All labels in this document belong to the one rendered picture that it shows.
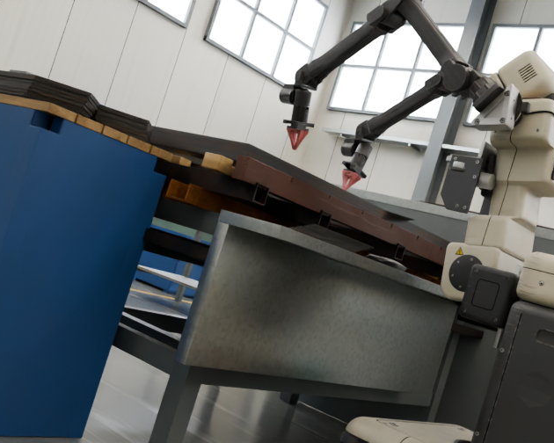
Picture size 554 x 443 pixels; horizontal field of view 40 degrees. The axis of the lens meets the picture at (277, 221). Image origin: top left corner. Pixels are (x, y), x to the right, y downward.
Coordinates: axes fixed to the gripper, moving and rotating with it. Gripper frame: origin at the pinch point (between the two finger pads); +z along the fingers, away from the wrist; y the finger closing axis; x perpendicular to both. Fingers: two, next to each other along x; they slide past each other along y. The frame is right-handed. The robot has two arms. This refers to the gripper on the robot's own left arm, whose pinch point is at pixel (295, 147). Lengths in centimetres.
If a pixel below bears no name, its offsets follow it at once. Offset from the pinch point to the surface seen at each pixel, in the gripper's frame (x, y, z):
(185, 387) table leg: 38, 73, 60
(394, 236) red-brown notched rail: 42.7, -6.0, 21.9
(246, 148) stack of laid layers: 36, 63, -2
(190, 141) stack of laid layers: 15, 63, 0
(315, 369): 47, 31, 59
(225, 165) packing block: 33, 66, 3
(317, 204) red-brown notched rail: 42, 36, 11
